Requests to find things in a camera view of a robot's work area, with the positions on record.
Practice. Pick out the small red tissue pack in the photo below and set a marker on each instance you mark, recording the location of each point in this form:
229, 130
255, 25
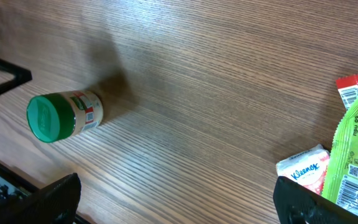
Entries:
307, 168

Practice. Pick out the red stick sachet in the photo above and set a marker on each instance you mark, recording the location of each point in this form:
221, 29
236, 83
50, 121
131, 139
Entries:
348, 89

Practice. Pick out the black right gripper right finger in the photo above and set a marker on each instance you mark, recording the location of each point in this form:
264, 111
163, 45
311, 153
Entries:
296, 204

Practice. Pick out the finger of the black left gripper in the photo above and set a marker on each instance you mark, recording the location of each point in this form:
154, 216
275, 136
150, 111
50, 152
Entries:
21, 76

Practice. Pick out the green lid jar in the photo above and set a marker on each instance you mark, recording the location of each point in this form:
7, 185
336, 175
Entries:
58, 116

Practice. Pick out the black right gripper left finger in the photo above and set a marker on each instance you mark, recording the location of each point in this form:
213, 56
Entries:
55, 203

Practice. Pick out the green snack bag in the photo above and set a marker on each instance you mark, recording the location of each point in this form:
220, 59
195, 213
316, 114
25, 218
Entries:
341, 182

